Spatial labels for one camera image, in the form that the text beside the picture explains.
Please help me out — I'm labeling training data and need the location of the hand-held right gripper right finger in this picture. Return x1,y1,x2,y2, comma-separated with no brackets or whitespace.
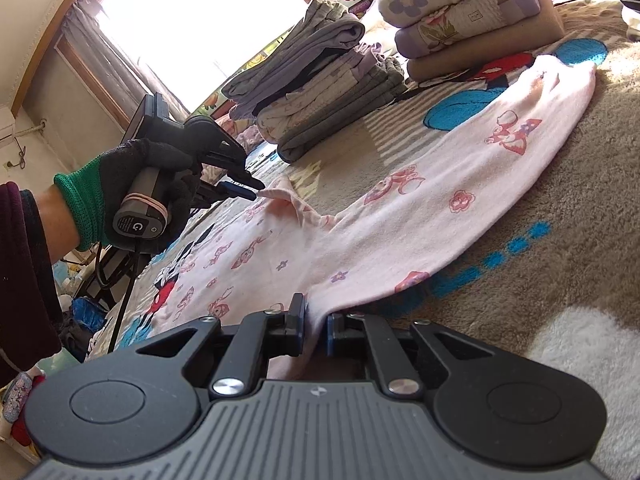
325,311,495,402

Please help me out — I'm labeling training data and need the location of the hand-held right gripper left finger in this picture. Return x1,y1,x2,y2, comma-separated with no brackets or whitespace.
134,293,308,401

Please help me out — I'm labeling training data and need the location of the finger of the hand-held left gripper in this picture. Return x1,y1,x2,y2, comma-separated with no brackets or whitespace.
191,181,259,209
200,146,263,192

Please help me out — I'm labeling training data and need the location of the pink printed garment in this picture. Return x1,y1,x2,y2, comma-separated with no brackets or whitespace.
150,54,599,382

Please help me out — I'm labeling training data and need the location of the person's left forearm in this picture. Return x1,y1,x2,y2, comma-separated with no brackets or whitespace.
0,180,83,386

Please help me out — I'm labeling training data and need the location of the stack of grey folded clothes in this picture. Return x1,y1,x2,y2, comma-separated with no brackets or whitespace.
221,0,410,163

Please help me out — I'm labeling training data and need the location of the stack of floral folded clothes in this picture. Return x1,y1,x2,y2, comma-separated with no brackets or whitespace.
350,0,566,83

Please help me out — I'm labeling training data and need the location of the person's left hand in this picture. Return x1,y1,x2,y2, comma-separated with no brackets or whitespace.
53,137,202,256

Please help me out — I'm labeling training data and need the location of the window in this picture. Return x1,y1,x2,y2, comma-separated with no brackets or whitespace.
95,0,321,106

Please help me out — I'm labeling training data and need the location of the grey curtain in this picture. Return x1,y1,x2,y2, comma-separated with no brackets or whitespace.
55,0,201,131

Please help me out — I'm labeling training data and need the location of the blue plastic bag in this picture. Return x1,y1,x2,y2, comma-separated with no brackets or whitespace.
70,297,109,332

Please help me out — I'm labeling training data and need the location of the grey cartoon printed blanket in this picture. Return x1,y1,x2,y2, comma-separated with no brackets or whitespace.
87,0,640,411

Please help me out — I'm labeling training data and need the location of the floral patterned cloth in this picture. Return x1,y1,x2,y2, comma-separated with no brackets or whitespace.
1,371,35,424

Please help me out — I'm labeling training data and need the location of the red knitted sweater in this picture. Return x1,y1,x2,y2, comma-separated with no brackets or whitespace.
9,417,33,448

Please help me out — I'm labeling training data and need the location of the dark striped cloth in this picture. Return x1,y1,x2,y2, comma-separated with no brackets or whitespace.
615,0,640,42

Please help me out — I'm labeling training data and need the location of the black cable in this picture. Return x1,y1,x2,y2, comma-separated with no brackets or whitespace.
110,247,147,353

